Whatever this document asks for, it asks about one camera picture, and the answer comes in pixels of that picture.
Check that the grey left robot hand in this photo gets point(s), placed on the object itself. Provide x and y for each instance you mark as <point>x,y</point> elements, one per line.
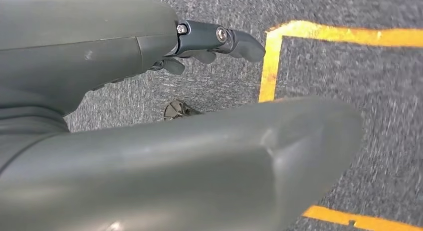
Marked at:
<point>82,41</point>

